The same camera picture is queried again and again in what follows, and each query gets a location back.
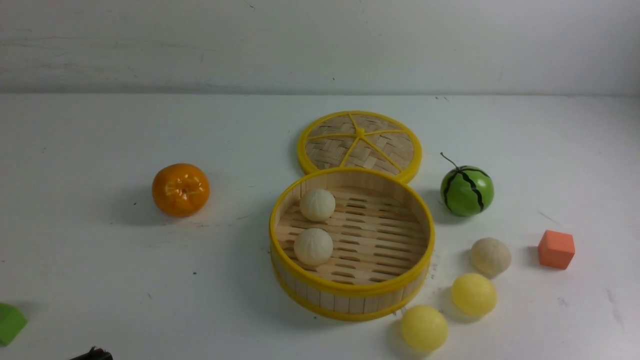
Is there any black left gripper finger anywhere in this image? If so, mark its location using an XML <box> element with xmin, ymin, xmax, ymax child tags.
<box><xmin>70</xmin><ymin>346</ymin><xmax>114</xmax><ymax>360</ymax></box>

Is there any white bun bottom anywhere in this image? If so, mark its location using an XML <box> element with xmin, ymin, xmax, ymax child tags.
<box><xmin>294</xmin><ymin>228</ymin><xmax>334</xmax><ymax>267</ymax></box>

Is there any white bun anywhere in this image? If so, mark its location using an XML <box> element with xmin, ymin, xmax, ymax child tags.
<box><xmin>470</xmin><ymin>237</ymin><xmax>512</xmax><ymax>278</ymax></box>
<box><xmin>294</xmin><ymin>228</ymin><xmax>334</xmax><ymax>267</ymax></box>
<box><xmin>299</xmin><ymin>188</ymin><xmax>336</xmax><ymax>223</ymax></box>

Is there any yellow bun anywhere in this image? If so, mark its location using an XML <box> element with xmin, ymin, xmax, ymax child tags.
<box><xmin>400</xmin><ymin>305</ymin><xmax>449</xmax><ymax>353</ymax></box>
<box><xmin>451</xmin><ymin>273</ymin><xmax>498</xmax><ymax>318</ymax></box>

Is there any bamboo steamer tray yellow rim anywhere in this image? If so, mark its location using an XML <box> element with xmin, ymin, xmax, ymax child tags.
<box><xmin>269</xmin><ymin>167</ymin><xmax>435</xmax><ymax>321</ymax></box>

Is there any woven bamboo steamer lid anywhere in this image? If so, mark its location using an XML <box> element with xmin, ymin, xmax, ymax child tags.
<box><xmin>295</xmin><ymin>110</ymin><xmax>423</xmax><ymax>183</ymax></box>

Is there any green foam block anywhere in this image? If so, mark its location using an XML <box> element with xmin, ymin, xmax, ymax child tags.
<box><xmin>0</xmin><ymin>302</ymin><xmax>28</xmax><ymax>347</ymax></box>

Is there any orange toy tangerine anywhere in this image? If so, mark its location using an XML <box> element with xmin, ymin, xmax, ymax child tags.
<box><xmin>151</xmin><ymin>162</ymin><xmax>211</xmax><ymax>218</ymax></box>

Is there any green toy watermelon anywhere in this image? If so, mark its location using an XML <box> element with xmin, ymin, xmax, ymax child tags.
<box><xmin>439</xmin><ymin>152</ymin><xmax>495</xmax><ymax>218</ymax></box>

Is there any orange foam cube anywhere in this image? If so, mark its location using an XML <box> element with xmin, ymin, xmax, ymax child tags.
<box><xmin>537</xmin><ymin>229</ymin><xmax>576</xmax><ymax>271</ymax></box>

